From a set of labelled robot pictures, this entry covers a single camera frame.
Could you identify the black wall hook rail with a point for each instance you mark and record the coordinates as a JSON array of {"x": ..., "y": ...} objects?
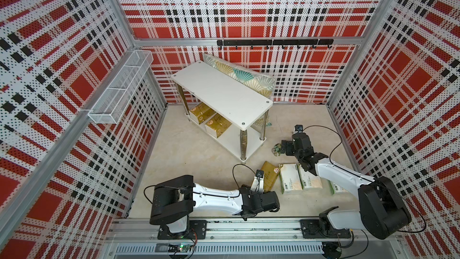
[{"x": 277, "y": 42}]

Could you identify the white wire mesh basket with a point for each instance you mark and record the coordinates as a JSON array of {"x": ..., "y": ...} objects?
[{"x": 112, "y": 104}]

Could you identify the fan pattern cushion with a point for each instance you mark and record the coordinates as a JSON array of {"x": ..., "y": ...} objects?
[{"x": 258, "y": 82}]

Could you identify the white green tissue pack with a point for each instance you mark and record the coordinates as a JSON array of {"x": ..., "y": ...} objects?
[
  {"x": 309, "y": 181},
  {"x": 290, "y": 181},
  {"x": 336, "y": 189}
]

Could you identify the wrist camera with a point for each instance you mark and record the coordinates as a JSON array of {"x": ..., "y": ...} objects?
[
  {"x": 299, "y": 128},
  {"x": 258, "y": 182}
]

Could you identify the gold tissue pack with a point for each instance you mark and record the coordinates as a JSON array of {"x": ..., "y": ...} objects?
[
  {"x": 271, "y": 173},
  {"x": 217, "y": 125},
  {"x": 200, "y": 113}
]

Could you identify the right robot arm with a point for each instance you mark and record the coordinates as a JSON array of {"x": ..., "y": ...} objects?
[{"x": 382, "y": 211}]

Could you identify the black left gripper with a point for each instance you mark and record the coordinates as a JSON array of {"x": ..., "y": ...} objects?
[{"x": 248, "y": 187}]

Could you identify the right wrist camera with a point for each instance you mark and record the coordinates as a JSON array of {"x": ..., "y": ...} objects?
[{"x": 299, "y": 128}]

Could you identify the green circuit board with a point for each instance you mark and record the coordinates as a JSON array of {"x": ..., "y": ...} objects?
[{"x": 180, "y": 248}]

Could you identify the white two-tier shelf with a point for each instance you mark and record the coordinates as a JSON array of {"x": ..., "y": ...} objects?
[{"x": 246, "y": 109}]

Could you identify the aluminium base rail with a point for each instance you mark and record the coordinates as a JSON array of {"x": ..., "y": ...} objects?
[{"x": 256, "y": 238}]

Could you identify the green sloth figure keychain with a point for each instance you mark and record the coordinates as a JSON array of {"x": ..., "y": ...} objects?
[{"x": 277, "y": 150}]

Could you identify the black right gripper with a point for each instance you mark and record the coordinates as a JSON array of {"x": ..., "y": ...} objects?
[{"x": 289, "y": 144}]

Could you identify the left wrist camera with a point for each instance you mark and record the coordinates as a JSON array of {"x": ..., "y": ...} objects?
[{"x": 258, "y": 182}]

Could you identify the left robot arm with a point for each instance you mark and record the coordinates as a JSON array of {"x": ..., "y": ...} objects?
[{"x": 173, "y": 201}]

